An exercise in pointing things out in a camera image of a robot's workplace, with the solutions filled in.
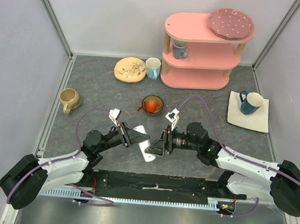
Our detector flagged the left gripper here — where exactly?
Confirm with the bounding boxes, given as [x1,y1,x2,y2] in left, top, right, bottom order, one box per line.
[97,118,151,156]

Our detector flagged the white remote control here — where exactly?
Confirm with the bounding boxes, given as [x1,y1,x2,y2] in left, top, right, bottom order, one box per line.
[134,125,156,162]

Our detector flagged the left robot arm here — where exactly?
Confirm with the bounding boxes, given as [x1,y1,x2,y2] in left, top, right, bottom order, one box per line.
[0,121,150,210]

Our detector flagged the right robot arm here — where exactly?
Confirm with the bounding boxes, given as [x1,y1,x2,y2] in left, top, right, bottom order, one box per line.
[145,122,300,217]

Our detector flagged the orange cup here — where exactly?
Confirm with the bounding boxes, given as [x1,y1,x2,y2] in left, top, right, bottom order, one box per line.
[144,100,162,113]

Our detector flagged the yellow floral plate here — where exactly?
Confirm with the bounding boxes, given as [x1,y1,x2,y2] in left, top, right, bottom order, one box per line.
[113,57,146,83]

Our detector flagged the light blue mug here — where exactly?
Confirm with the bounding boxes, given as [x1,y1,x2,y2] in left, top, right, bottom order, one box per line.
[146,57,161,80]

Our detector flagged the beige mug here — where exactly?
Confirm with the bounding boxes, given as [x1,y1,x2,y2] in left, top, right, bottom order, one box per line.
[59,88,81,115]

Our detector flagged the pink three-tier shelf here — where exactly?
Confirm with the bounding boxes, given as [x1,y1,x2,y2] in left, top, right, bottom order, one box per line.
[161,12,256,90]

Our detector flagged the grey mug on shelf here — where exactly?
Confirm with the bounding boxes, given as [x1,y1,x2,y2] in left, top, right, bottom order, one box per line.
[172,40,188,59]

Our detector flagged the dark blue mug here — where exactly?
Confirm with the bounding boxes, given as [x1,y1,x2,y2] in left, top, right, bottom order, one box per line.
[239,91,264,115]

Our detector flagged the white square plate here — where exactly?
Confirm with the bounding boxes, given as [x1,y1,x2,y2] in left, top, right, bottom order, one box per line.
[227,91,269,133]

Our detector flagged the pink dotted plate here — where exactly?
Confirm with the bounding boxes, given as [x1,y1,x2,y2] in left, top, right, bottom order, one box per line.
[207,8,254,41]

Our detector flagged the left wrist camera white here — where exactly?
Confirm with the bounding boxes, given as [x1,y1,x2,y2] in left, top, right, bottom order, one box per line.
[109,108,121,126]

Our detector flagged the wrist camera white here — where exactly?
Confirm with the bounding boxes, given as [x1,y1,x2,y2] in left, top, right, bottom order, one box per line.
[109,108,121,126]
[165,108,180,131]

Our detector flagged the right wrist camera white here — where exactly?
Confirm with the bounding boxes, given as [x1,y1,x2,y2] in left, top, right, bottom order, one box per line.
[165,108,180,131]

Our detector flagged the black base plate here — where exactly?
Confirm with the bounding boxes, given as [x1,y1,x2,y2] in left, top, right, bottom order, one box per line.
[76,170,247,203]

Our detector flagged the white cable duct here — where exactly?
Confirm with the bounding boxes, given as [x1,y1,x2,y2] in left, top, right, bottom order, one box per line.
[40,186,235,212]

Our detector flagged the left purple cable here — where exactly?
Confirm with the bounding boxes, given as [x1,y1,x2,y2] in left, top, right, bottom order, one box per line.
[5,101,122,213]

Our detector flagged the purple cable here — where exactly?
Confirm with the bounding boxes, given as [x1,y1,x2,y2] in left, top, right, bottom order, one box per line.
[169,94,300,223]
[5,101,122,213]

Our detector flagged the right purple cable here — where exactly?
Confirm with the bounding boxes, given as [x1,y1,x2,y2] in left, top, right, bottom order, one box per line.
[169,94,300,223]

